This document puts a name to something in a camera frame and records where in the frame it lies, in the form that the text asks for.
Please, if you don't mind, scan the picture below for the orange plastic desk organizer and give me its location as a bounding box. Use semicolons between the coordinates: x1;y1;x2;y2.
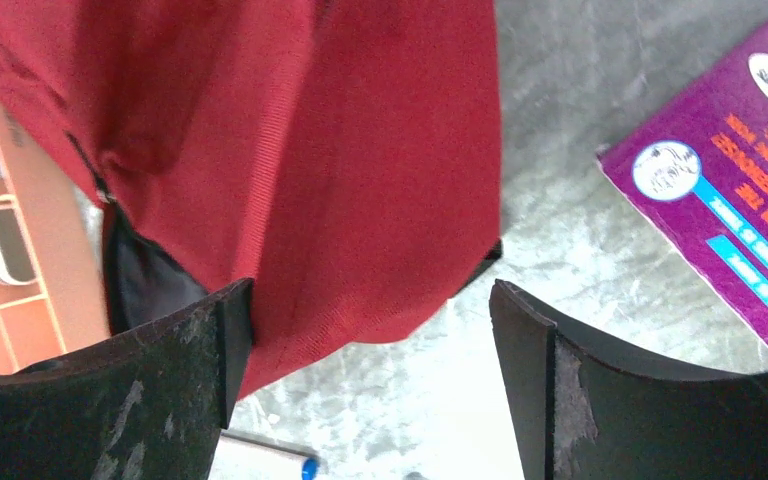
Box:
0;104;111;374

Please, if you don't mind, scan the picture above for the blue white marker pen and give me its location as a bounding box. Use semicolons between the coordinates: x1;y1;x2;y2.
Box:
208;431;321;480

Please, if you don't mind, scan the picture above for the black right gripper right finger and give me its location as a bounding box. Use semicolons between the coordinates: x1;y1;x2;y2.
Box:
489;280;768;479

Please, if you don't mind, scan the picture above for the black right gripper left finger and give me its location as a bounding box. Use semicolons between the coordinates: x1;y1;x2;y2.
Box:
0;279;252;479

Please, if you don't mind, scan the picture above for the purple paperback book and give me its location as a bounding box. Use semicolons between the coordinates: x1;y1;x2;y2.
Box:
598;20;768;347

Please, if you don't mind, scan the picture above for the red student backpack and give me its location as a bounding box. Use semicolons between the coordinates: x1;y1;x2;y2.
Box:
0;1;501;395

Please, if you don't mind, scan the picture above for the white stapler in organizer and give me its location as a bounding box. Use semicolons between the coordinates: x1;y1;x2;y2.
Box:
0;205;37;286

